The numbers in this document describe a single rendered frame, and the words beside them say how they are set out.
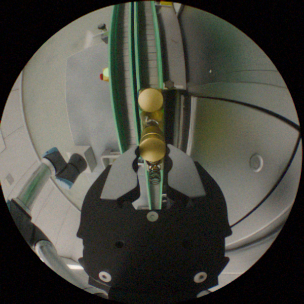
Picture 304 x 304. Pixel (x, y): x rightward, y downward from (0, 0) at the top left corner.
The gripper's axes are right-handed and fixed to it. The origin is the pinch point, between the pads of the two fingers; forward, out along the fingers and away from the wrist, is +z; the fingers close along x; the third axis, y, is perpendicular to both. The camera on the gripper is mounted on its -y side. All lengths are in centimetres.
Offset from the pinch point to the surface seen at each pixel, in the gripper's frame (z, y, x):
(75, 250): -97, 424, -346
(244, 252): -15.7, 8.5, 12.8
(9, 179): -21, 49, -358
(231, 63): 5.0, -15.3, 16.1
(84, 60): 44, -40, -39
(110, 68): 22.4, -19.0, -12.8
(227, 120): 2.0, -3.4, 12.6
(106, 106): 44, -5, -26
